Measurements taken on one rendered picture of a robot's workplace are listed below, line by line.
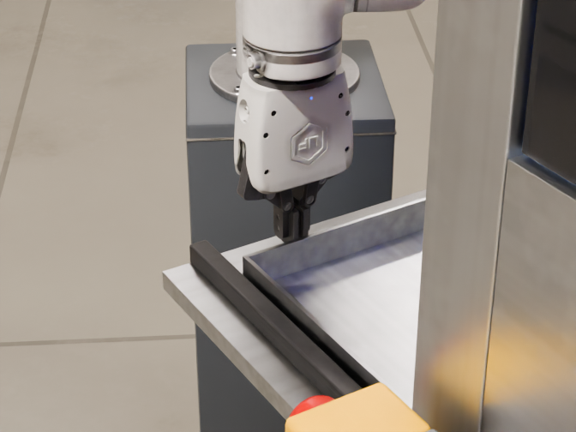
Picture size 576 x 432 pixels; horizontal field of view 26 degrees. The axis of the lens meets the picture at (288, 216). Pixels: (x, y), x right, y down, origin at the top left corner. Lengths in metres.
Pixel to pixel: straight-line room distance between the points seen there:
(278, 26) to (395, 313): 0.27
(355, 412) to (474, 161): 0.18
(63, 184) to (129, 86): 0.60
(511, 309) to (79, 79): 3.12
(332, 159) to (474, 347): 0.42
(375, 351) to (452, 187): 0.38
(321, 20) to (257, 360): 0.28
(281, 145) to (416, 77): 2.67
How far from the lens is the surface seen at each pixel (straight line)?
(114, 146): 3.33
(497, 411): 0.72
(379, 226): 1.18
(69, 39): 4.03
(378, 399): 0.76
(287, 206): 1.12
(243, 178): 1.09
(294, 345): 1.03
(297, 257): 1.14
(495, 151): 0.65
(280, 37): 1.02
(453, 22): 0.66
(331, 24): 1.03
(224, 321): 1.09
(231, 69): 1.59
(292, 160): 1.08
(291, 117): 1.06
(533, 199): 0.64
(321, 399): 0.79
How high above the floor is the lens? 1.51
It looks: 30 degrees down
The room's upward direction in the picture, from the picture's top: straight up
